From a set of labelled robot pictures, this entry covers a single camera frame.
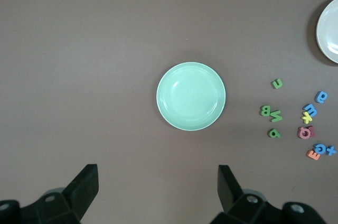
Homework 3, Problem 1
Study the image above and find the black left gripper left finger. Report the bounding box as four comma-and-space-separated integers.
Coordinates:
35, 164, 99, 224

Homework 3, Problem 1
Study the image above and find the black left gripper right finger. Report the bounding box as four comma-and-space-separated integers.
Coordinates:
211, 164, 268, 224

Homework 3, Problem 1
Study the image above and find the green foam letter p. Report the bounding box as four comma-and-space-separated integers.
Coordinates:
267, 128, 281, 139

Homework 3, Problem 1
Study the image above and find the blue foam letter m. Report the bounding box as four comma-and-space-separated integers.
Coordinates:
302, 103, 318, 117

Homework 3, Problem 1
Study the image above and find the blue foam letter a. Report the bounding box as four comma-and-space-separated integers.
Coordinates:
315, 90, 328, 104

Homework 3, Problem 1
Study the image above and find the orange foam letter E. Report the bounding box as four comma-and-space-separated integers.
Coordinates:
306, 149, 321, 161

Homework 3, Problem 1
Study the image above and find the pink foam letter Q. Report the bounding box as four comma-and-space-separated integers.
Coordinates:
297, 126, 312, 139

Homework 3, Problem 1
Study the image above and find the blue foam letter e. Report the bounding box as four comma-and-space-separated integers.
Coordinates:
312, 143, 327, 154

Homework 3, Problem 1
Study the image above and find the yellow foam letter k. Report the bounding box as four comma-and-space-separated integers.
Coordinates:
301, 111, 313, 125

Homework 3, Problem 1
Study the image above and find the green plate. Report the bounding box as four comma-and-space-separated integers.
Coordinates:
156, 61, 227, 132

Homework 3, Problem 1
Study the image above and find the beige plate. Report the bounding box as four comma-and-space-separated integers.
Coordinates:
315, 0, 338, 64

